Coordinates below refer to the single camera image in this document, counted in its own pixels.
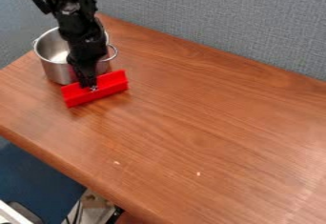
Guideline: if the white object at corner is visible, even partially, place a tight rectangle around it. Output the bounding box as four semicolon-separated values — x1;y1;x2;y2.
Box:
0;200;33;224

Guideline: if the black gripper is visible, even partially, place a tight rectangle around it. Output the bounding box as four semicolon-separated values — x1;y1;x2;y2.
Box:
58;12;107;91

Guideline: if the red rectangular block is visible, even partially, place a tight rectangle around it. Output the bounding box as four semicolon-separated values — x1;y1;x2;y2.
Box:
62;70;128;108

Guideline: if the stainless steel pot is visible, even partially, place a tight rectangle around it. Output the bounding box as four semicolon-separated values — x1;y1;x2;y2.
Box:
33;27;119;85

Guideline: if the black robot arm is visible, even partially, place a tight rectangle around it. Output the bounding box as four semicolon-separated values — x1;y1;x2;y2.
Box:
32;0;108;90

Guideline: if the metal table leg bracket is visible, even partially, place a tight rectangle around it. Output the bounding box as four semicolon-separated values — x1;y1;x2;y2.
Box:
62;190;123;224

